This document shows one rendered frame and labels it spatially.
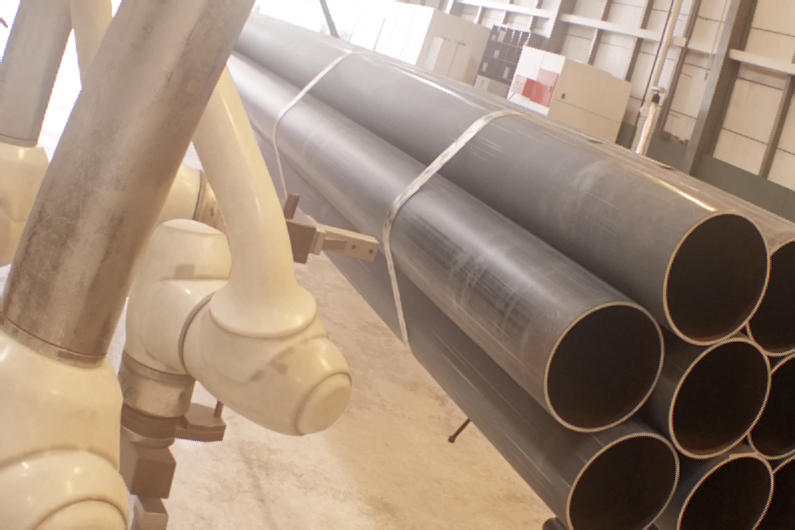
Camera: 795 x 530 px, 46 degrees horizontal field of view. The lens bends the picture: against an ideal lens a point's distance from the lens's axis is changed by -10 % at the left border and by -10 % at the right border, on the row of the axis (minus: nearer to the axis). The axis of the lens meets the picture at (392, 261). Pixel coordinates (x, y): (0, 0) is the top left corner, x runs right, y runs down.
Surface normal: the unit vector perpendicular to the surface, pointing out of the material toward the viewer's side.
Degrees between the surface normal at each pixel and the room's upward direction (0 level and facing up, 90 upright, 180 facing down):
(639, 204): 56
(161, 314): 88
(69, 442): 78
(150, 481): 90
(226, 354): 103
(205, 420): 0
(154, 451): 0
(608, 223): 86
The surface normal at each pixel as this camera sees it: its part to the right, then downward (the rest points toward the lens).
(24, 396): 0.27, 0.04
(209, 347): -0.71, 0.14
